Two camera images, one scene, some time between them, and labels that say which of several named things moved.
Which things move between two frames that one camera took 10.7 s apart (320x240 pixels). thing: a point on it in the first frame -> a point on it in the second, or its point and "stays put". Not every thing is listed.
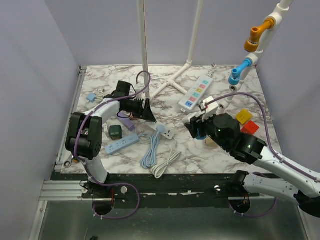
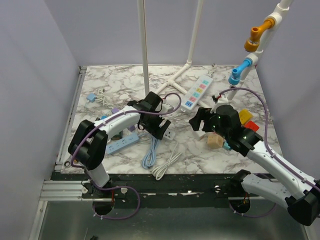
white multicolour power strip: [194, 95] stays put
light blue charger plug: [91, 97] stays put
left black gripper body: [135, 107] -> [152, 126]
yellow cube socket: [244, 115] stays put
